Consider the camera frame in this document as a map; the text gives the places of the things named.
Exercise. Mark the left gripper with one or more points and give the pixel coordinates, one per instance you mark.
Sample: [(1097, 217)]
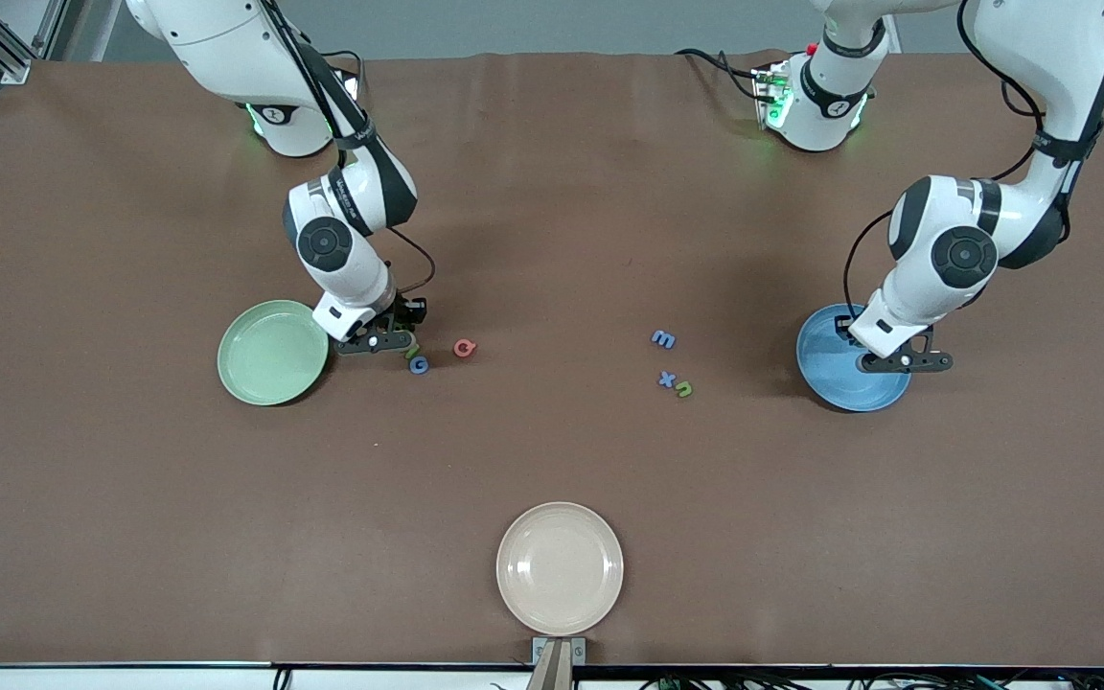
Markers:
[(842, 326)]

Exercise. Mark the red letter Q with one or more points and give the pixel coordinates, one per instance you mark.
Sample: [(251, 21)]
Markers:
[(457, 349)]

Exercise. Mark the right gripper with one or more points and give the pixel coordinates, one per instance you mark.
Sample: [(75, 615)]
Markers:
[(405, 312)]

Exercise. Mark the light green plate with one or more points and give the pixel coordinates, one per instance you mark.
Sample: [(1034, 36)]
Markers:
[(269, 355)]

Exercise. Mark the aluminium frame strut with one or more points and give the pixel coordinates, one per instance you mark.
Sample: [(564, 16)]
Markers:
[(15, 72)]

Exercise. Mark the blue letter m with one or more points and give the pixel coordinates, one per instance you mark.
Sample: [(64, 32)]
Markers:
[(663, 339)]

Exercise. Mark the blue plate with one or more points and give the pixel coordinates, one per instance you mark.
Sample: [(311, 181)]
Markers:
[(830, 379)]

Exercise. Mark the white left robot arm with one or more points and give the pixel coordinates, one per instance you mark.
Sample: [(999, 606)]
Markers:
[(1041, 48)]

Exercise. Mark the aluminium camera post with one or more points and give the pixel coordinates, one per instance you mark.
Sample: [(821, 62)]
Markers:
[(552, 676)]

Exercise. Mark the grey metal mount bracket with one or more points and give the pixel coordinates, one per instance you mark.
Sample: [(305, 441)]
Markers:
[(538, 652)]

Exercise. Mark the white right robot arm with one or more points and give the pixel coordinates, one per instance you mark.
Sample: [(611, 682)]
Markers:
[(217, 48)]

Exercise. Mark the blue letter G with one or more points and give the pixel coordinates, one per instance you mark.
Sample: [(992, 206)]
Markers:
[(412, 365)]

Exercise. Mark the brown table cover mat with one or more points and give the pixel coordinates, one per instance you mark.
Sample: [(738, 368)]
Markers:
[(552, 240)]

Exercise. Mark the beige plate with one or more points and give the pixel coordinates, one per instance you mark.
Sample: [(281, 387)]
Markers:
[(560, 568)]

